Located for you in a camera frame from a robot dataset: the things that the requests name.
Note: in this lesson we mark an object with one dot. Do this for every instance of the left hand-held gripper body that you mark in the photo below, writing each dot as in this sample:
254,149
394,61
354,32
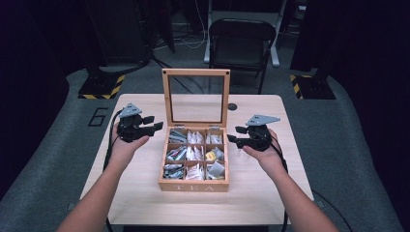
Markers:
130,130

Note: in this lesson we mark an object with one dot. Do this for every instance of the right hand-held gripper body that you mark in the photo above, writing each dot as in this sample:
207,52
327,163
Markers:
259,138

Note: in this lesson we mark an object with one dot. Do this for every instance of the wooden tea box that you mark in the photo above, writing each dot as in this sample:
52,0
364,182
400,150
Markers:
193,186

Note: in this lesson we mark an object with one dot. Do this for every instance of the person's left hand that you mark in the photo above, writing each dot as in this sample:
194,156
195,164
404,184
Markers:
122,151

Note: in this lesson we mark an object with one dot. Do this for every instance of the person's right hand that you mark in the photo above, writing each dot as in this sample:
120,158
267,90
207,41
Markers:
269,159

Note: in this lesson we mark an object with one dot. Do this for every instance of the black table grommet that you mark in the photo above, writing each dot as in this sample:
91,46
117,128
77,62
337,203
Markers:
233,106

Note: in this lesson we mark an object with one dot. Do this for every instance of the yellow tea bag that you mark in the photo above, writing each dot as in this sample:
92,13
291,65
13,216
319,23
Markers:
210,156

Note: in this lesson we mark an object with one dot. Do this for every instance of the pile of tea bags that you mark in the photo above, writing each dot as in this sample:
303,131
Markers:
193,154

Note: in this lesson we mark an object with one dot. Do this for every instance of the striped black stand base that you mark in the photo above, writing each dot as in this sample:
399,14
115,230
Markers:
314,88
100,88

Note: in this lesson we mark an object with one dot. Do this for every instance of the black folding chair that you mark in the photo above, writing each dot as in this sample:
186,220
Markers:
240,48

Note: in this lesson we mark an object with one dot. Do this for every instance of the grey tape piece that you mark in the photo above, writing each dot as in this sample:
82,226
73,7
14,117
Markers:
320,204
71,206

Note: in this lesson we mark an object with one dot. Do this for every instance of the black equipment cabinet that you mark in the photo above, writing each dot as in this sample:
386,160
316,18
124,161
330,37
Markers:
119,32

